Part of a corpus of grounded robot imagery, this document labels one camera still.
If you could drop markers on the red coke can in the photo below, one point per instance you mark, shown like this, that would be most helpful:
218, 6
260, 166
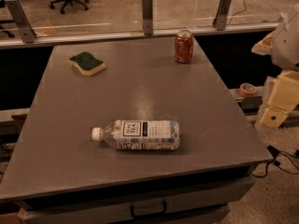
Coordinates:
183, 46

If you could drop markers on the metal glass bracket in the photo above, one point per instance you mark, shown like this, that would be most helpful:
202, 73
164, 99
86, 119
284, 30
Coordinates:
147, 16
220, 20
26, 32

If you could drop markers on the right metal glass bracket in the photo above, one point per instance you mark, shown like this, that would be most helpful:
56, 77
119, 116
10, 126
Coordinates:
220, 20

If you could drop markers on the left metal glass bracket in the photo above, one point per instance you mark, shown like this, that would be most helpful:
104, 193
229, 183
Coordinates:
26, 32

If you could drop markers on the metal window rail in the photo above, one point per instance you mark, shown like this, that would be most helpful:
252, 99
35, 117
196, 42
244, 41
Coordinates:
44, 41

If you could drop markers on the middle metal glass bracket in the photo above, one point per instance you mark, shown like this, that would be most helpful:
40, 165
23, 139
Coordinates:
147, 16

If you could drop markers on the green and yellow sponge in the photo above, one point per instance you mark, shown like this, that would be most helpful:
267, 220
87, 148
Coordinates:
87, 64

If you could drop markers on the clear plastic tea bottle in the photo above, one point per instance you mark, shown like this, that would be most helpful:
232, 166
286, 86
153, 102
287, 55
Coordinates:
139, 134

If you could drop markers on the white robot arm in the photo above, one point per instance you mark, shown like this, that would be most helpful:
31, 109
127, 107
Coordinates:
283, 47

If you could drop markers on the orange tape roll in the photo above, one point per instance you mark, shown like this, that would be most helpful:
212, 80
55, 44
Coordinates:
247, 90

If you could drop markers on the grey drawer with handle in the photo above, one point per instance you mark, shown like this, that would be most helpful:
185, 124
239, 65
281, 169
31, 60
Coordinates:
201, 205

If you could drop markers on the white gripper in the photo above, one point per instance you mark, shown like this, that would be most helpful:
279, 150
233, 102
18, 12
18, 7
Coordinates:
288, 44

